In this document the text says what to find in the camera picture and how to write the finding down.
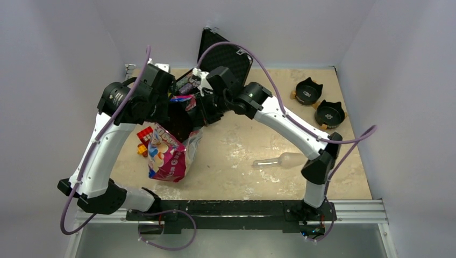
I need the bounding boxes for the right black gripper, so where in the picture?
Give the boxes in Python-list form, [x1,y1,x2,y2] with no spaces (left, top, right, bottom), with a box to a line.
[194,89,232,126]

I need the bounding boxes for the pink blue pet food bag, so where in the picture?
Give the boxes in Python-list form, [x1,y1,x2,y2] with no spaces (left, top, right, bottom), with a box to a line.
[148,95,203,182]

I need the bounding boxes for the clear plastic scoop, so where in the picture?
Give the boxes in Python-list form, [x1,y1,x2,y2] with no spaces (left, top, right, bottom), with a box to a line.
[252,152,308,169]

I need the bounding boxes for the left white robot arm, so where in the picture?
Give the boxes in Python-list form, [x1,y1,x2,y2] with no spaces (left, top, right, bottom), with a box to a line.
[58,64,175,220]

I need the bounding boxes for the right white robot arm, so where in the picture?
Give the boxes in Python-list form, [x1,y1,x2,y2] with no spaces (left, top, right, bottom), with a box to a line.
[192,66,342,219]

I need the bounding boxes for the red yellow toy block car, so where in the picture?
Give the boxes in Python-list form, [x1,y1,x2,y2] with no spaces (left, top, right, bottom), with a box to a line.
[137,126,153,157]

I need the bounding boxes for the black poker chip case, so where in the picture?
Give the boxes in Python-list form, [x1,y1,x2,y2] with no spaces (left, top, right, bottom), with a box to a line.
[170,27,254,104]

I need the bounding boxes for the wooden bowl stand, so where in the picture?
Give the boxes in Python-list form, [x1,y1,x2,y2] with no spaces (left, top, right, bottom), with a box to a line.
[290,90,348,133]

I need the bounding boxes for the far black cat bowl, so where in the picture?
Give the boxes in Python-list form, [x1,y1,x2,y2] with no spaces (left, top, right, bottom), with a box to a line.
[295,77,323,106]

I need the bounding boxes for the black cat bowl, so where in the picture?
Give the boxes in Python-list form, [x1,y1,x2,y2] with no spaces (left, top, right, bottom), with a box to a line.
[314,99,346,130]
[295,77,323,106]

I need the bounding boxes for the near black cat bowl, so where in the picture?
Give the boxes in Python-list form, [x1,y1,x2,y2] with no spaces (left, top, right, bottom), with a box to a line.
[314,99,346,130]

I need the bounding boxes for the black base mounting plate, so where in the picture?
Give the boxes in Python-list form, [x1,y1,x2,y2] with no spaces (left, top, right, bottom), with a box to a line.
[126,199,337,238]

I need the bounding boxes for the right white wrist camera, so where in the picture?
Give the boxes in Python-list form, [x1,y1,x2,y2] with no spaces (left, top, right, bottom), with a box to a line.
[192,67,212,97]

